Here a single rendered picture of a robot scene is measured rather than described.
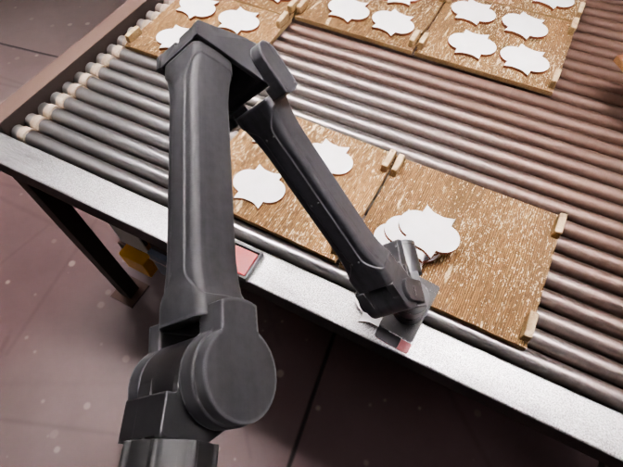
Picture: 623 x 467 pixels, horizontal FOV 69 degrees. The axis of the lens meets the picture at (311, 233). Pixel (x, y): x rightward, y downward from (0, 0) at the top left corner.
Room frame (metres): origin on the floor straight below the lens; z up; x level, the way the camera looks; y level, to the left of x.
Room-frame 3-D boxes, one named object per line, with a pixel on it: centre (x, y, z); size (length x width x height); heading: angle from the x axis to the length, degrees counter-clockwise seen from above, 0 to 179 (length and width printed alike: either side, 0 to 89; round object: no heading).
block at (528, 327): (0.30, -0.42, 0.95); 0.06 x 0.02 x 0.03; 150
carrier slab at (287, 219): (0.73, 0.04, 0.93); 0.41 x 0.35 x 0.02; 59
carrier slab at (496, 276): (0.51, -0.32, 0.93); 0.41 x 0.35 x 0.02; 60
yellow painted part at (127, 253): (0.67, 0.50, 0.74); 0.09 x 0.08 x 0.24; 61
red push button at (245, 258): (0.49, 0.16, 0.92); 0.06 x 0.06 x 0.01; 61
